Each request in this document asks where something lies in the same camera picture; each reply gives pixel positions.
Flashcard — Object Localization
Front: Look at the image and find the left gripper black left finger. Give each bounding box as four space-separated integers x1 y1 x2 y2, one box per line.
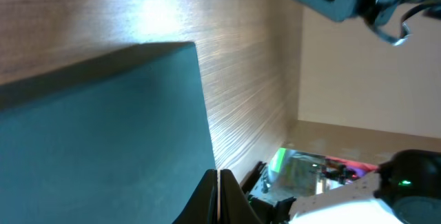
172 170 218 224

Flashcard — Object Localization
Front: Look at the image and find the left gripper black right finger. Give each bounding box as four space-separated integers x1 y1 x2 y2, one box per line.
219 170 262 224

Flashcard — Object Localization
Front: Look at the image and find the dark green box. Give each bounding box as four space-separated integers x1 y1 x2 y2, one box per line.
1 42 215 223

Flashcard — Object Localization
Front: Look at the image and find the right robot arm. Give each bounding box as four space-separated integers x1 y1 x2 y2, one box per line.
276 0 440 223

